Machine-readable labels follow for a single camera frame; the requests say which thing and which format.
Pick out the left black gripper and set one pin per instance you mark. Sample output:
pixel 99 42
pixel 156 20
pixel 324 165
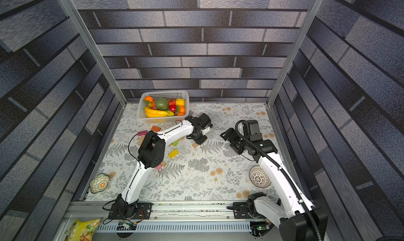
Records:
pixel 202 141

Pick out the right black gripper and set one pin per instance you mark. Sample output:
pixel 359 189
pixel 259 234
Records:
pixel 233 140

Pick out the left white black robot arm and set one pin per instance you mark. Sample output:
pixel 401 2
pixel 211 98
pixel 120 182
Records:
pixel 150 155

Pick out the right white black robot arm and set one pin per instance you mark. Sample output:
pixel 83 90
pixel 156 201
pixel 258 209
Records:
pixel 296 217

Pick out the green block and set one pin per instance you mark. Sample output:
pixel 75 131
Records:
pixel 175 143

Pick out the yellow block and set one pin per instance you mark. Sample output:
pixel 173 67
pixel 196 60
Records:
pixel 174 153

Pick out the yellow toy pepper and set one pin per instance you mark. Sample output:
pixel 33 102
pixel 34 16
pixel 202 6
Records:
pixel 180 102

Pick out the white perforated bowl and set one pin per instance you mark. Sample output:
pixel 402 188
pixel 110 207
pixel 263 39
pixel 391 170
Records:
pixel 259 178

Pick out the orange block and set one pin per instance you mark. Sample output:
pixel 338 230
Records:
pixel 156 129

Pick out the green toy mango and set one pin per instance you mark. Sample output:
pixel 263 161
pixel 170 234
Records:
pixel 161 104

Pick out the white plastic basket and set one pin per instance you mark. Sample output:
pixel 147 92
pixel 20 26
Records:
pixel 180 114

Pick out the yellow toy banana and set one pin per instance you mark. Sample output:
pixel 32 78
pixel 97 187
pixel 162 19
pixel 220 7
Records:
pixel 157 113

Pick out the wood block near blue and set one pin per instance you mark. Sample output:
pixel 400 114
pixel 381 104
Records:
pixel 140 140

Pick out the purple block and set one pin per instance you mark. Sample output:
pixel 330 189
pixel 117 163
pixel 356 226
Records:
pixel 141 133

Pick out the orange toy fruit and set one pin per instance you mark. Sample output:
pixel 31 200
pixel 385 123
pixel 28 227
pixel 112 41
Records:
pixel 148 99

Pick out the patterned ceramic bowl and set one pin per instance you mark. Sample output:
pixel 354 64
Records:
pixel 99 183

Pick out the green snack bag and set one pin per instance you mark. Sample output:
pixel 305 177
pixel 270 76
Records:
pixel 82 231

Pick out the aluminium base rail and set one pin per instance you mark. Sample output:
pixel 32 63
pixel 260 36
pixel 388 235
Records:
pixel 171 221

